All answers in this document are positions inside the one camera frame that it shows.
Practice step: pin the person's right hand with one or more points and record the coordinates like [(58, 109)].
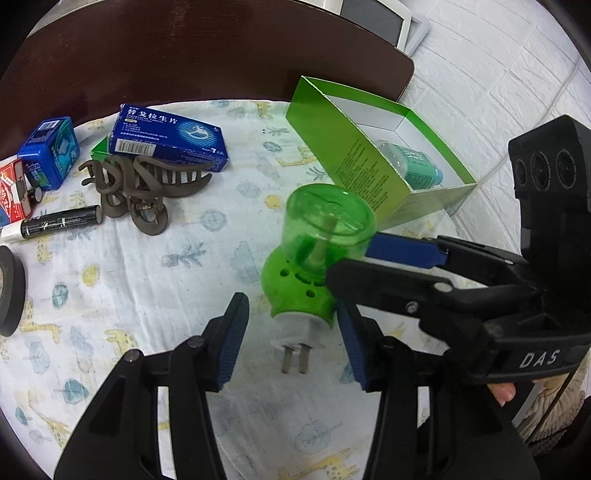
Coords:
[(503, 392)]

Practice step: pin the brown hair claw clip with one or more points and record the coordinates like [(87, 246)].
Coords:
[(138, 187)]

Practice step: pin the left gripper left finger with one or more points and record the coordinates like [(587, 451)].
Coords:
[(116, 437)]

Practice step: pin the black electrical tape roll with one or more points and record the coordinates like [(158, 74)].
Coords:
[(12, 292)]

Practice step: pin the green label soda water bottle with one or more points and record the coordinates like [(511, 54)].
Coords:
[(414, 166)]

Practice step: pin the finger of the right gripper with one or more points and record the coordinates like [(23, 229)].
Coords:
[(415, 251), (426, 296)]

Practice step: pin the green cardboard tray box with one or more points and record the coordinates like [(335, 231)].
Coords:
[(342, 126)]

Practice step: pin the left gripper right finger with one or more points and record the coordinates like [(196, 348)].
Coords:
[(432, 423)]

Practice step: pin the small green cardboard box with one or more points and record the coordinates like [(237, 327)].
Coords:
[(100, 151)]

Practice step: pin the dark brown wooden headboard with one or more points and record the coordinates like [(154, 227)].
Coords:
[(89, 62)]

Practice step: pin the green mosquito repellent plug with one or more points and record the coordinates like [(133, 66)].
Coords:
[(323, 225)]

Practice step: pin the white CRT monitor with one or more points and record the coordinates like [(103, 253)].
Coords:
[(391, 20)]

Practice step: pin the black camera module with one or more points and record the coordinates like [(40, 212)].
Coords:
[(551, 169)]

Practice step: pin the black battery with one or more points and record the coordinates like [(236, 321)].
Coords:
[(35, 196)]

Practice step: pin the blue medicine box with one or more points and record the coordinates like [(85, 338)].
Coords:
[(142, 131)]

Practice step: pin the black white marker pen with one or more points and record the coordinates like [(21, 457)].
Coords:
[(50, 223)]

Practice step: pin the blue plastic cube box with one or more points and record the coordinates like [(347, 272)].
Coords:
[(49, 153)]

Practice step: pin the red playing card box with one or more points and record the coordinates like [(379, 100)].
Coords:
[(14, 198)]

